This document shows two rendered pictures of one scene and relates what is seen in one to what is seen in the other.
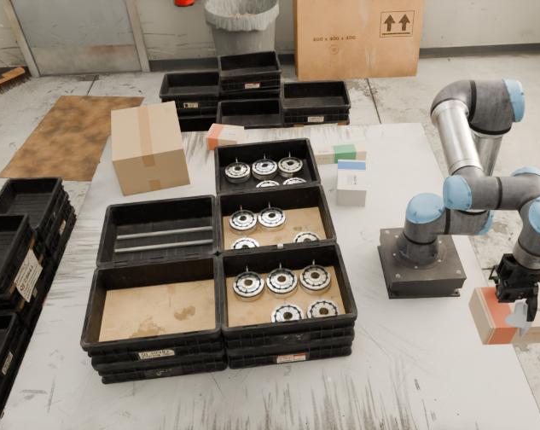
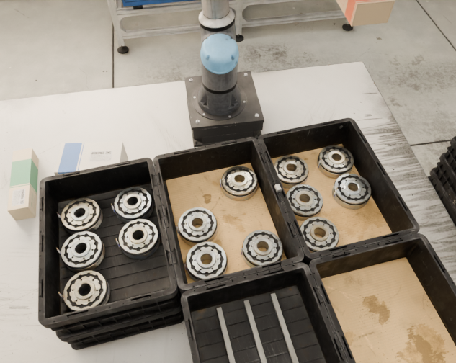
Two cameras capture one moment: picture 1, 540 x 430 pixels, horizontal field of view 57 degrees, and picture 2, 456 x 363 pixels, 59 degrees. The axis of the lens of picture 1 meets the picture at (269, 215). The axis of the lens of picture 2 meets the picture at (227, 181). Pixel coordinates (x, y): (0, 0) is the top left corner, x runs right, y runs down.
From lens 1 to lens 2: 149 cm
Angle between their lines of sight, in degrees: 61
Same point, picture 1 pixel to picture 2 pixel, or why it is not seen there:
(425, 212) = (233, 48)
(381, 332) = not seen: hidden behind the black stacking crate
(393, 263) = (240, 118)
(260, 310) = (343, 222)
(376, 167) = (54, 148)
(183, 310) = (372, 311)
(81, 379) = not seen: outside the picture
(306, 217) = (186, 191)
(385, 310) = not seen: hidden behind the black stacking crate
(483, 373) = (320, 86)
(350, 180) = (101, 158)
